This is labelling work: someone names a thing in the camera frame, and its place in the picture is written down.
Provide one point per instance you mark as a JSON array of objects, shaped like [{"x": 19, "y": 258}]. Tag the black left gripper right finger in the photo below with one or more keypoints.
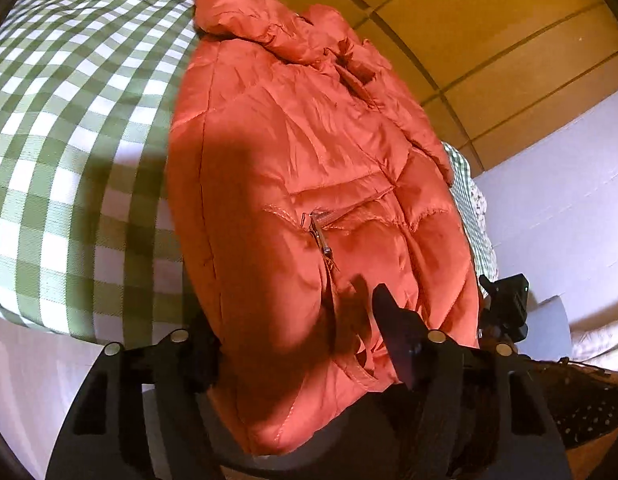
[{"x": 479, "y": 414}]

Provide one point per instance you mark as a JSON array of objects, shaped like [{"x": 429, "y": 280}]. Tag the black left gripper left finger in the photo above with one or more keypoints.
[{"x": 104, "y": 433}]

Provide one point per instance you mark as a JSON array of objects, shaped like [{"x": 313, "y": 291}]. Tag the large wooden wardrobe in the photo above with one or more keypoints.
[{"x": 464, "y": 45}]

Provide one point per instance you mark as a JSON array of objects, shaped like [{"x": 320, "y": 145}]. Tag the orange puffer jacket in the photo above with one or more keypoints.
[{"x": 301, "y": 174}]

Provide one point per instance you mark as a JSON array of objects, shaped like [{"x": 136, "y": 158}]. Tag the green white checkered bedspread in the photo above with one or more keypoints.
[{"x": 87, "y": 89}]

